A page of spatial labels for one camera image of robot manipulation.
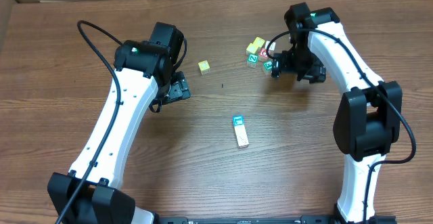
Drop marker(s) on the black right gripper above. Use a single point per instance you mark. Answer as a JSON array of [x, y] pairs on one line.
[[279, 65]]

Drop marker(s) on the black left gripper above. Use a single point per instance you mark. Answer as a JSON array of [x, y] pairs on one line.
[[180, 88]]

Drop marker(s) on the wooden block with E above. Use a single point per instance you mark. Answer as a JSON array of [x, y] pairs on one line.
[[238, 120]]

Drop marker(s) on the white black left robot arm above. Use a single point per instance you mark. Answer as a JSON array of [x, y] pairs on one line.
[[145, 76]]

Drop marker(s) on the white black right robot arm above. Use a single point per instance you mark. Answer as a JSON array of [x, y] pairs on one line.
[[367, 121]]

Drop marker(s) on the yellow top wooden block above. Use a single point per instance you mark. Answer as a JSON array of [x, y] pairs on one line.
[[204, 67]]

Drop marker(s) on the white top wooden block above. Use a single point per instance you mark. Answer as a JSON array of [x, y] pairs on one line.
[[270, 47]]

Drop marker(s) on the green E wooden block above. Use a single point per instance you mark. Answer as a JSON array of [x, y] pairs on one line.
[[267, 67]]

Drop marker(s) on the red top wooden block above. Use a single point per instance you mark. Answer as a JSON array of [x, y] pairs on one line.
[[263, 55]]

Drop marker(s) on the yellow block at back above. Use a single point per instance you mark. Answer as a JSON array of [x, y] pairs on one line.
[[259, 42]]

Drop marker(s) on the green Z wooden block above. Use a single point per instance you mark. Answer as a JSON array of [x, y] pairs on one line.
[[252, 60]]

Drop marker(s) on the pale yellow block front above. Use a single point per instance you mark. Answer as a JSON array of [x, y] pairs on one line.
[[252, 49]]

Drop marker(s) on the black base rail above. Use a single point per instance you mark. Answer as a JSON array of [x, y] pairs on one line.
[[304, 219]]

